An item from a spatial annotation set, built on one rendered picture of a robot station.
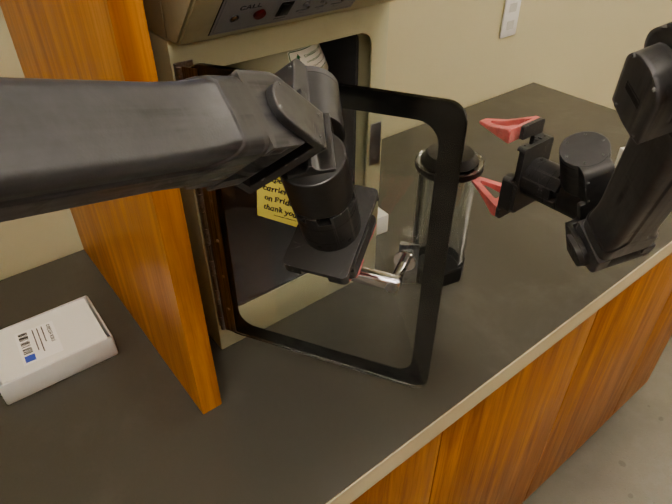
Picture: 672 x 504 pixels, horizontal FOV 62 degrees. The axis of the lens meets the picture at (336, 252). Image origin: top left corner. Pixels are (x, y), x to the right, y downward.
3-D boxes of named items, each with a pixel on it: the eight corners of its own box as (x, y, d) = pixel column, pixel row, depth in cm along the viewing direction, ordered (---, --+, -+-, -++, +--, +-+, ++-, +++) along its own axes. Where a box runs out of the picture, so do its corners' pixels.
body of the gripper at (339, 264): (285, 272, 53) (265, 233, 47) (321, 187, 58) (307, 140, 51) (348, 288, 52) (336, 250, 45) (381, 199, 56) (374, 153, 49)
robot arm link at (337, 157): (273, 184, 42) (348, 171, 41) (270, 116, 45) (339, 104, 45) (293, 231, 48) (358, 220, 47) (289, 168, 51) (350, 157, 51)
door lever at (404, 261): (337, 253, 66) (337, 235, 64) (415, 271, 63) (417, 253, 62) (319, 280, 62) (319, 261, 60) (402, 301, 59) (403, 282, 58)
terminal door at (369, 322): (229, 327, 84) (185, 60, 59) (427, 387, 75) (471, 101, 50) (226, 330, 83) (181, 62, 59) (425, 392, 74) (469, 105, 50)
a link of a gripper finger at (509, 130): (499, 99, 82) (555, 120, 76) (491, 144, 86) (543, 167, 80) (468, 112, 78) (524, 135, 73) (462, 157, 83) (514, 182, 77)
